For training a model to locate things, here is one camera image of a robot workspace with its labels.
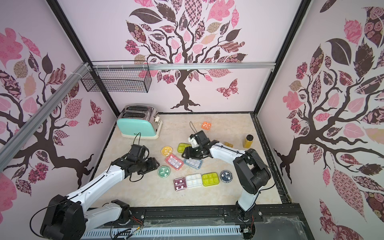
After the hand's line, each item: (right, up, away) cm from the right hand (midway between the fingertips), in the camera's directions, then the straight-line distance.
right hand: (187, 153), depth 89 cm
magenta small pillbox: (-4, -16, -5) cm, 17 cm away
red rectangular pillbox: (-8, -6, +4) cm, 11 cm away
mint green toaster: (-32, +20, +7) cm, 38 cm away
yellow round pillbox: (-15, 0, +9) cm, 17 cm away
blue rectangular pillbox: (+5, -7, +3) cm, 9 cm away
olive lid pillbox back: (-4, +3, +12) cm, 13 cm away
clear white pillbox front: (+3, -15, -3) cm, 16 cm away
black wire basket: (-38, +49, +6) cm, 62 cm away
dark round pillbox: (+23, -13, -2) cm, 27 cm away
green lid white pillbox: (+14, -14, -3) cm, 20 cm away
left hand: (-17, -7, -5) cm, 19 cm away
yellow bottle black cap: (+39, +7, +6) cm, 40 cm away
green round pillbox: (-14, -10, -1) cm, 18 cm away
